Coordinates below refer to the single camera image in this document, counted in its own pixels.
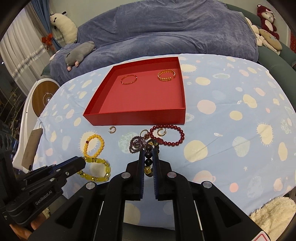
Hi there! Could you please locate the dark red bead bracelet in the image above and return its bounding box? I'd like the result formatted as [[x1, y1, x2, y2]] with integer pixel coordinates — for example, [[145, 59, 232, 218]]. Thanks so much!
[[149, 124, 185, 147]]

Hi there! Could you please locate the green sofa bed frame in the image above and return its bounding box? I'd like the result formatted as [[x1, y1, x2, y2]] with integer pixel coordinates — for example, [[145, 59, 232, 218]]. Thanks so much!
[[225, 4, 295, 90]]

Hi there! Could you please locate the white round wooden-top device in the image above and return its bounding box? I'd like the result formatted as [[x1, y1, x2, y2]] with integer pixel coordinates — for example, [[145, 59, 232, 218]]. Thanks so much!
[[13, 78, 60, 173]]

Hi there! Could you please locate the red shallow jewelry box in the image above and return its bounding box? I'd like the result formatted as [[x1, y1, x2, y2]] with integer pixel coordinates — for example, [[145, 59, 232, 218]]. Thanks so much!
[[83, 57, 186, 126]]

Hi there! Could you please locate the white curtain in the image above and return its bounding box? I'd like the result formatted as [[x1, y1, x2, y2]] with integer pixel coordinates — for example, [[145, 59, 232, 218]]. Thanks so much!
[[1, 3, 50, 95]]

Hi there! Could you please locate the yellow chunky stone bracelet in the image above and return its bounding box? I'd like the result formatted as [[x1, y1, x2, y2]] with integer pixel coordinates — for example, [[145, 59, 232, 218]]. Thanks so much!
[[77, 156, 112, 182]]

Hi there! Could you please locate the dark red bear plush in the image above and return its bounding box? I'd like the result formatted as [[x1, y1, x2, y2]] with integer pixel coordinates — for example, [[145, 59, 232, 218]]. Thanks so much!
[[257, 4, 280, 40]]

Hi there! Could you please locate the cream fluffy rug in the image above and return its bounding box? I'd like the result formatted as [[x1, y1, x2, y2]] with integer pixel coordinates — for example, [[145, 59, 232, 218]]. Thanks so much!
[[249, 197, 295, 240]]

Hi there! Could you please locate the blue-grey velvet bed cover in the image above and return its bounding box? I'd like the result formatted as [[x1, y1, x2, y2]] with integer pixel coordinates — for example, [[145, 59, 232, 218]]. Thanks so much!
[[50, 1, 258, 84]]

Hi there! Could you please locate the beige cookie plush toy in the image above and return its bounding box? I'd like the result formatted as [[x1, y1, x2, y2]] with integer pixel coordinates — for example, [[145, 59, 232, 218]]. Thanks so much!
[[246, 17, 282, 55]]

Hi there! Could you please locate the gold beaded open bangle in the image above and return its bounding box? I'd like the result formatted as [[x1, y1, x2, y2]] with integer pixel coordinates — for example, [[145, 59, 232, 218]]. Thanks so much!
[[157, 69, 176, 82]]

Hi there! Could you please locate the red gift bag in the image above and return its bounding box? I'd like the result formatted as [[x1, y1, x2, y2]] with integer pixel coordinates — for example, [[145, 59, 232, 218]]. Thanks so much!
[[290, 32, 296, 53]]

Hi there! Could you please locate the blue curtain with red bow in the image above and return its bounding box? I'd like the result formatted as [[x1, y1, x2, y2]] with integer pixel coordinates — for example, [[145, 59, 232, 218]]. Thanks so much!
[[31, 0, 61, 50]]

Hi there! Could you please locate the gold hoop earring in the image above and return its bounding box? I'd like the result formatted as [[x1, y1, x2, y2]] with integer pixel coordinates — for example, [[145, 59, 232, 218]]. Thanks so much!
[[157, 128, 167, 137], [109, 126, 116, 134]]

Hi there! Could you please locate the blue planet-print cloth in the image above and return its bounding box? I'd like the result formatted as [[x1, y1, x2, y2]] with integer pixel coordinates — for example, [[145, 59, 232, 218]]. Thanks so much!
[[32, 53, 296, 230]]

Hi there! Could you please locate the grey mouse plush toy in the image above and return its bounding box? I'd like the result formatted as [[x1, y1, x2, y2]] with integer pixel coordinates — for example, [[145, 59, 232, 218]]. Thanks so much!
[[65, 41, 95, 72]]

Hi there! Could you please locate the white cow plush toy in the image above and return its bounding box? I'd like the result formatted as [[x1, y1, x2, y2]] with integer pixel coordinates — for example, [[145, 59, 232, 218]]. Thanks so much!
[[50, 11, 78, 44]]

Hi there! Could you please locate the yellow round bead bracelet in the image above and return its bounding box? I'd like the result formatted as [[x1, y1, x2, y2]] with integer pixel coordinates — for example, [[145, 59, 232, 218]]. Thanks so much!
[[82, 133, 105, 159]]

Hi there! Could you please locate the thin gold bangle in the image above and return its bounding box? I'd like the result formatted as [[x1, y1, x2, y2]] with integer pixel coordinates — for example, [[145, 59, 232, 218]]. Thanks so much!
[[120, 74, 138, 85]]

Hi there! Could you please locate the purple garnet bead bracelet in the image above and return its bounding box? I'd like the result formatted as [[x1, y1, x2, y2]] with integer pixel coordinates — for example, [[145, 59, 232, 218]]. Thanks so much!
[[128, 136, 149, 154]]

